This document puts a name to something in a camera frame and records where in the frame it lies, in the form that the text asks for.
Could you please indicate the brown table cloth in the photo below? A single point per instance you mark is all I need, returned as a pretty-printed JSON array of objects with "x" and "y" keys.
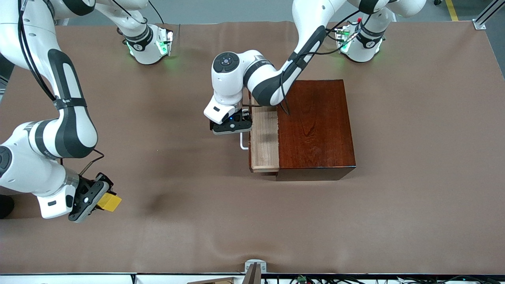
[{"x": 177, "y": 236}]

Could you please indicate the grey metal post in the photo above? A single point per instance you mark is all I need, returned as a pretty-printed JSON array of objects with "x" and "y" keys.
[{"x": 254, "y": 276}]

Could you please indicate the yellow block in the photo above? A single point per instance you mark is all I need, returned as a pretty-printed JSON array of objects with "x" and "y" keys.
[{"x": 111, "y": 202}]

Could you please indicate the aluminium frame profile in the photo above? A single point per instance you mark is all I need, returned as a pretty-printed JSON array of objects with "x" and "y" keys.
[{"x": 483, "y": 19}]

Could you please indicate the black rounded object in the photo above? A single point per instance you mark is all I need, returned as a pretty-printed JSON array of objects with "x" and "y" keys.
[{"x": 4, "y": 206}]

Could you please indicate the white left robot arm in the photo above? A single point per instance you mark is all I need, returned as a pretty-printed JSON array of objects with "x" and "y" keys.
[{"x": 264, "y": 79}]

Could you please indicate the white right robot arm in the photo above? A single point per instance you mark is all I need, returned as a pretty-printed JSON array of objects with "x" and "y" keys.
[{"x": 71, "y": 130}]

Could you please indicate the brown cardboard piece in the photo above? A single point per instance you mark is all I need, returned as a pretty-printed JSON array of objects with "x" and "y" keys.
[{"x": 217, "y": 281}]

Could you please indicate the grey metal bracket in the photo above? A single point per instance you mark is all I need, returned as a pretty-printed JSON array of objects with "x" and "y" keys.
[{"x": 255, "y": 263}]

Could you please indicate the dark brown wooden cabinet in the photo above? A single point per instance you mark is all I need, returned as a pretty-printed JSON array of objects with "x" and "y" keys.
[{"x": 315, "y": 134}]

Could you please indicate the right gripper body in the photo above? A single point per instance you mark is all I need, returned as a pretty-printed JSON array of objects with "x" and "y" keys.
[{"x": 84, "y": 184}]

